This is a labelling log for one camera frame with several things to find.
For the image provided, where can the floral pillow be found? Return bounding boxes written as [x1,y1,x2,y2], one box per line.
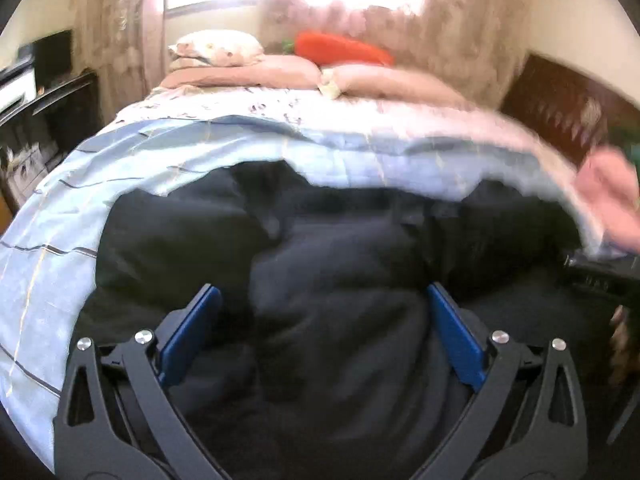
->
[168,29,265,67]

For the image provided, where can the dark wooden dresser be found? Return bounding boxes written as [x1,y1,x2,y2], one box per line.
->
[0,29,104,216]

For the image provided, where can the pink floral bed cover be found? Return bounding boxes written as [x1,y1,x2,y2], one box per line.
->
[114,86,579,198]

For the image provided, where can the orange carrot plush pillow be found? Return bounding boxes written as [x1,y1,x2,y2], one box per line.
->
[281,30,394,67]

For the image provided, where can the pink fluffy blanket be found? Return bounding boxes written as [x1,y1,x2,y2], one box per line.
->
[575,145,639,254]

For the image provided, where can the beige patterned curtain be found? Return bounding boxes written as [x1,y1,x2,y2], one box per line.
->
[74,0,532,118]

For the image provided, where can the black padded jacket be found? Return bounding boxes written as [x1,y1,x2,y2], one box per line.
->
[74,162,615,479]

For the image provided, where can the dark wooden headboard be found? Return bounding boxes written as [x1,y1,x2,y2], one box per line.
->
[500,54,639,166]

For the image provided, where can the light blue plaid sheet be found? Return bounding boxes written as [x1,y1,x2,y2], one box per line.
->
[1,112,603,470]

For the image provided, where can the person's right hand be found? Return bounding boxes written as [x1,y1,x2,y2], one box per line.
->
[610,306,639,386]

